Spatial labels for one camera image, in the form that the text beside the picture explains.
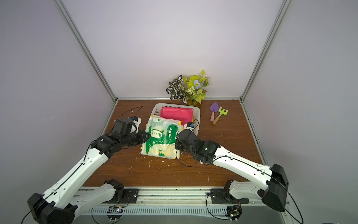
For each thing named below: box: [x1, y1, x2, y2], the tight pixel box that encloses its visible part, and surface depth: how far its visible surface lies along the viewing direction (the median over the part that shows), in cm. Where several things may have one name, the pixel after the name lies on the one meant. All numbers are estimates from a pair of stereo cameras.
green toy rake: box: [212, 106, 229, 126], surface depth 112 cm
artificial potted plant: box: [165, 69, 210, 107], surface depth 97 cm
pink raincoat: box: [160, 106, 193, 126], surface depth 100 cm
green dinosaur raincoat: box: [140, 115, 185, 160], surface depth 76 cm
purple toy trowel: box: [209, 101, 220, 122], surface depth 116 cm
